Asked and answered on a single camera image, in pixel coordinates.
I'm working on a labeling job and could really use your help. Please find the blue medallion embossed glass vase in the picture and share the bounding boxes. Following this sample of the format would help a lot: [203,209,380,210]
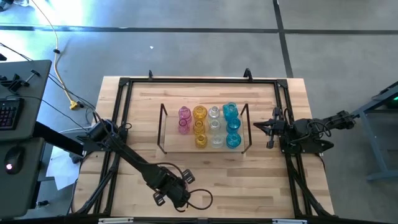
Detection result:
[226,133,243,149]

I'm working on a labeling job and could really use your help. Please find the black keyboard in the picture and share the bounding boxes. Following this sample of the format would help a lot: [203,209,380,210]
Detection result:
[0,98,24,131]

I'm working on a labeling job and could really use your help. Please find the pink ringed glass vase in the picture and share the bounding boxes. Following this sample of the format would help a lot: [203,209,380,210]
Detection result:
[178,106,193,124]

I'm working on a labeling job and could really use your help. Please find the white paper sheet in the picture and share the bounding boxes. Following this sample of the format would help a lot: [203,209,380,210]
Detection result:
[45,146,81,191]

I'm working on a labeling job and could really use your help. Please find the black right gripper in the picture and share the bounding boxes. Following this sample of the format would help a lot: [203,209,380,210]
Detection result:
[253,107,289,149]

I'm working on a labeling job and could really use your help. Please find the silver metal bracket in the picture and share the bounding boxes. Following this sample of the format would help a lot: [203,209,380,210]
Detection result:
[98,217,134,224]
[272,218,308,224]

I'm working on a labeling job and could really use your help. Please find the grey metal side table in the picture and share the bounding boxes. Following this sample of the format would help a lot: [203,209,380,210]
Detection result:
[341,80,398,183]

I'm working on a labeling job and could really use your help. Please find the yellow floor cable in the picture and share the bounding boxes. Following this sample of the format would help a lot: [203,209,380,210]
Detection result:
[30,0,80,111]

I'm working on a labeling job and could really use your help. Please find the small yellow glass vase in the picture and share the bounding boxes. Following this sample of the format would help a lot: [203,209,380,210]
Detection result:
[192,119,206,136]

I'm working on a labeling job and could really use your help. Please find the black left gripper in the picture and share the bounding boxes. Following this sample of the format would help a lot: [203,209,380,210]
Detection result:
[152,169,196,208]

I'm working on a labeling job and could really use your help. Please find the oval clear glass vase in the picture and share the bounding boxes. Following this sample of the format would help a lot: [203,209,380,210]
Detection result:
[208,119,222,134]

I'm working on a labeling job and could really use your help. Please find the yellow diamond pattern glass vase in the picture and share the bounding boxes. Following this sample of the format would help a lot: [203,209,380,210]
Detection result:
[192,105,208,121]

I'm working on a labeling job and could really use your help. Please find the black device with green light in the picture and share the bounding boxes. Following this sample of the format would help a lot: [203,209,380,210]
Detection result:
[385,90,398,110]

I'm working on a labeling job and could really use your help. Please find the large blue glass vase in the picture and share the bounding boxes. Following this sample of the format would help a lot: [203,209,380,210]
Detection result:
[222,102,239,122]

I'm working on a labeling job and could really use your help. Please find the black computer mouse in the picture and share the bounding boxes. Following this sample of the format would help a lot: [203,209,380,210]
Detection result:
[3,145,25,175]

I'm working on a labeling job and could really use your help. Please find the small pink narrow-neck vase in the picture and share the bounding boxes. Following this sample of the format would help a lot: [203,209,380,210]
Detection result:
[177,118,191,135]

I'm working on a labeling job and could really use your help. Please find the black aluminium table frame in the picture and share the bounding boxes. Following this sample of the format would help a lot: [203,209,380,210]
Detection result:
[70,76,335,218]

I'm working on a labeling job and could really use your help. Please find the black floor cable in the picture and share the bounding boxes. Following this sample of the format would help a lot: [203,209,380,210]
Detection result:
[46,73,100,121]

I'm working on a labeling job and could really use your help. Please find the small blue glass vase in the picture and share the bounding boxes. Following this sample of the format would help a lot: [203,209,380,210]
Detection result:
[226,117,242,134]

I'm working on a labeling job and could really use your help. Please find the dark grey desk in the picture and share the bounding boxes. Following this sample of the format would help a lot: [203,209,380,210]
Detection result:
[0,59,53,219]

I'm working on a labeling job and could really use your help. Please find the round clear glass vase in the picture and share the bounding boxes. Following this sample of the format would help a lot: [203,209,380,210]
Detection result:
[210,133,224,149]

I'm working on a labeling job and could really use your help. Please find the black desk clamp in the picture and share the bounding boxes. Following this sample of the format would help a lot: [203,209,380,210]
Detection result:
[0,70,41,93]

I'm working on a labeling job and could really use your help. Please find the clear ribbed glass vase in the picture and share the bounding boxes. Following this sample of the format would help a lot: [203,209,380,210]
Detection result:
[208,106,221,121]

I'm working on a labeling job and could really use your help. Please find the person's foot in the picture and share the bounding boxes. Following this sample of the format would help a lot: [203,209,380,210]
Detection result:
[0,0,15,12]

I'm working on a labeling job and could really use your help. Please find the black support beam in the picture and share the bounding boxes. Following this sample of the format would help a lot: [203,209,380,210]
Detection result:
[32,121,86,157]

